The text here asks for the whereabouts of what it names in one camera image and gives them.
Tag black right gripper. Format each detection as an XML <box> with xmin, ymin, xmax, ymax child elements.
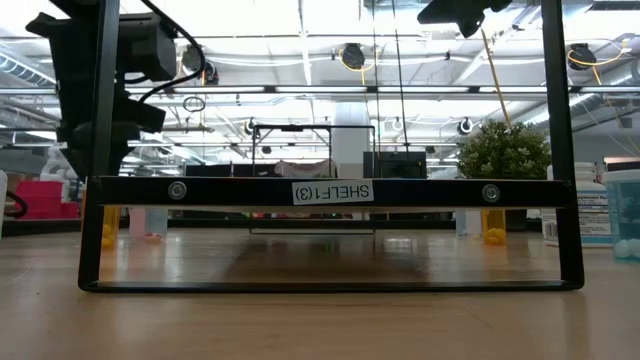
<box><xmin>417</xmin><ymin>0</ymin><xmax>514</xmax><ymax>39</ymax></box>

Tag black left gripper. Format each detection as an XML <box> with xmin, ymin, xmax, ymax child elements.
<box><xmin>55</xmin><ymin>89</ymin><xmax>141</xmax><ymax>179</ymax></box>

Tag small orange pill bottle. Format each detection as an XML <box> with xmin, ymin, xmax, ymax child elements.
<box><xmin>102</xmin><ymin>207</ymin><xmax>122</xmax><ymax>249</ymax></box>
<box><xmin>482</xmin><ymin>208</ymin><xmax>507</xmax><ymax>247</ymax></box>

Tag clear bottle pink pills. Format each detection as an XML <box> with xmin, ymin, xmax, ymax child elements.
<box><xmin>128</xmin><ymin>207</ymin><xmax>169</xmax><ymax>242</ymax></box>
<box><xmin>455</xmin><ymin>208</ymin><xmax>484</xmax><ymax>239</ymax></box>

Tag large white supplement bottle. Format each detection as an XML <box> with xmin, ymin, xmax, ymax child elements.
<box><xmin>542</xmin><ymin>161</ymin><xmax>614</xmax><ymax>249</ymax></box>

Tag slim teal pill bottle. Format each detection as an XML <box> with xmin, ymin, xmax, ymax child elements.
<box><xmin>602</xmin><ymin>169</ymin><xmax>640</xmax><ymax>264</ymax></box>

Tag white shelf label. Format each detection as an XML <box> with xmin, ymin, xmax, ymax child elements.
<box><xmin>291</xmin><ymin>178</ymin><xmax>375</xmax><ymax>206</ymax></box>

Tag red plastic bin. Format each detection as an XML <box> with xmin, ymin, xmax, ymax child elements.
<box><xmin>14</xmin><ymin>180</ymin><xmax>81</xmax><ymax>220</ymax></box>

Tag green plant black pot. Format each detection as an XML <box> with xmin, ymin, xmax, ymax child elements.
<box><xmin>455</xmin><ymin>119</ymin><xmax>553</xmax><ymax>231</ymax></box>

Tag black monitor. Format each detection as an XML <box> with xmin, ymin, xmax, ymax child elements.
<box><xmin>363</xmin><ymin>151</ymin><xmax>428</xmax><ymax>180</ymax></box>

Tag pink cloth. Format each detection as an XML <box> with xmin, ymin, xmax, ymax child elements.
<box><xmin>273</xmin><ymin>159</ymin><xmax>334</xmax><ymax>179</ymax></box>

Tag black looped cable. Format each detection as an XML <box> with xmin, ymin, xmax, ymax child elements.
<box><xmin>3</xmin><ymin>191</ymin><xmax>29</xmax><ymax>220</ymax></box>

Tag black table edge rail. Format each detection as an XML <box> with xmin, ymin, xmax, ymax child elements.
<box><xmin>0</xmin><ymin>217</ymin><xmax>544</xmax><ymax>239</ymax></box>

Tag yellow hanging cable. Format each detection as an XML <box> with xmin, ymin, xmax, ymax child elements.
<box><xmin>478</xmin><ymin>28</ymin><xmax>514</xmax><ymax>132</ymax></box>

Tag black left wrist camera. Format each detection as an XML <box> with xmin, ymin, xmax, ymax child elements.
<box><xmin>122</xmin><ymin>97</ymin><xmax>167</xmax><ymax>144</ymax></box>

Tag black hanging cable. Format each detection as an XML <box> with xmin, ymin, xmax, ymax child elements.
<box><xmin>371</xmin><ymin>0</ymin><xmax>382</xmax><ymax>177</ymax></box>
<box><xmin>391</xmin><ymin>0</ymin><xmax>410</xmax><ymax>154</ymax></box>

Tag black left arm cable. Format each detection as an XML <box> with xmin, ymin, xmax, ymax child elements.
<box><xmin>124</xmin><ymin>0</ymin><xmax>207</xmax><ymax>104</ymax></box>

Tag black background rig frame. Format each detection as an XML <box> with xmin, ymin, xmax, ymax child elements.
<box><xmin>249</xmin><ymin>124</ymin><xmax>377</xmax><ymax>236</ymax></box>

